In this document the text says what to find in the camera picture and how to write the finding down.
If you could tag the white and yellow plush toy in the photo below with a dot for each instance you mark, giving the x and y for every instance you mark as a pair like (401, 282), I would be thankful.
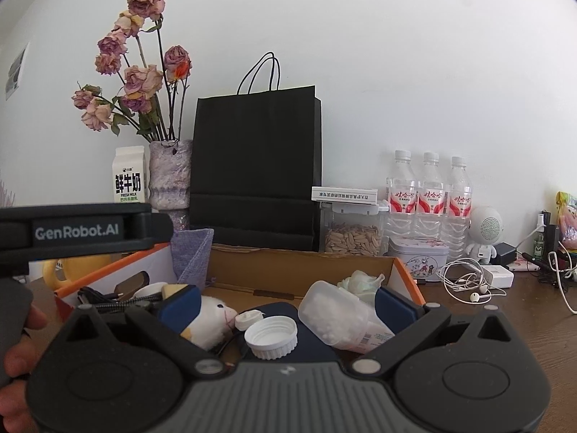
(212, 320)

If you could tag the clear water bottle red label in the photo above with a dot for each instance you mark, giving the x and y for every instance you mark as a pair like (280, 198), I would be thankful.
(431, 200)
(401, 198)
(459, 203)

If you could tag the white printed tin box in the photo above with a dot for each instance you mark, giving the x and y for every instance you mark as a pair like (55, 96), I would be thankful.
(417, 257)

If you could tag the small white cap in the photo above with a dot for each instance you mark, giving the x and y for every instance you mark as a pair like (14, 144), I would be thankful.
(248, 320)

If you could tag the white wall notice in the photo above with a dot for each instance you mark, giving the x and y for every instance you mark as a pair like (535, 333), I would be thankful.
(16, 74)

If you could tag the iridescent plastic bag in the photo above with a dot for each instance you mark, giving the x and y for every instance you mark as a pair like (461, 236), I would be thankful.
(360, 284)

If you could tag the black upright device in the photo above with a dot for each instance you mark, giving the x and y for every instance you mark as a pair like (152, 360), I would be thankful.
(552, 241)

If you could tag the white ribbed jar lid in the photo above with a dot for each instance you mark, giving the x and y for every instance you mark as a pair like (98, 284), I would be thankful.
(270, 336)

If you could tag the clear seed container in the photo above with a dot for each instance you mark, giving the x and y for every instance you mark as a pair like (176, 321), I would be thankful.
(351, 239)

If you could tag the orange cardboard box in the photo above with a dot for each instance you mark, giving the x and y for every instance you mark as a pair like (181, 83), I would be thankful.
(270, 270)

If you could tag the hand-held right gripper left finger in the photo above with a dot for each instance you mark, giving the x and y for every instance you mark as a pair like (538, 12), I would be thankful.
(182, 310)

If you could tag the yellow snack packet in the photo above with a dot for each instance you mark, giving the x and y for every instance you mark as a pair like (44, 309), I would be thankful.
(569, 221)

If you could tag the yellow mug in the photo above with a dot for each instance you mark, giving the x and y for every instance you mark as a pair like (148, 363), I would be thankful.
(85, 264)

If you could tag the flat white box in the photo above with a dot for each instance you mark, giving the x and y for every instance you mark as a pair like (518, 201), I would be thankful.
(345, 194)

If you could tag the purple cloth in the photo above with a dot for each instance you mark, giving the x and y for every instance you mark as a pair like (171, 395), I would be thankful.
(194, 252)

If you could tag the white green milk carton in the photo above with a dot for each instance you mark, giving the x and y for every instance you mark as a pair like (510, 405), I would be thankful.
(130, 180)

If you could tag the purple textured vase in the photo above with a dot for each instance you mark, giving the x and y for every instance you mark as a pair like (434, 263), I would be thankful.
(169, 176)

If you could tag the translucent white plastic jar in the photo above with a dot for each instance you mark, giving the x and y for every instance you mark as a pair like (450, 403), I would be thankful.
(333, 311)

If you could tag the white charger block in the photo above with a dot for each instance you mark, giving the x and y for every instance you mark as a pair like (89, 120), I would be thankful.
(498, 276)

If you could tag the person's left hand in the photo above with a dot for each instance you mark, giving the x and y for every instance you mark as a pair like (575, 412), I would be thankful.
(20, 356)

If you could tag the dried pink roses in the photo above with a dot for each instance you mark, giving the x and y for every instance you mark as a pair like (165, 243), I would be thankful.
(142, 79)

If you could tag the black paper bag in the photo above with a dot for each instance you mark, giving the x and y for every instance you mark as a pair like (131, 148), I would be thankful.
(257, 167)

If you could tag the small green spray bottle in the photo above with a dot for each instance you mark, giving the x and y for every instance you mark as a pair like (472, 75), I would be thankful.
(539, 243)

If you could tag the black power adapter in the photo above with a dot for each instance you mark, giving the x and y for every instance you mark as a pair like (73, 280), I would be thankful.
(505, 253)

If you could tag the white robot speaker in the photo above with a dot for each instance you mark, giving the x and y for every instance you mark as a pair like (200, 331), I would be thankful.
(487, 225)

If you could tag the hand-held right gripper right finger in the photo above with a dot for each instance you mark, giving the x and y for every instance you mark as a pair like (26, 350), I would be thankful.
(396, 310)

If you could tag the pink patterned pouch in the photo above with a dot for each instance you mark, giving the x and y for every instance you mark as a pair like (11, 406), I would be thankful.
(527, 264)

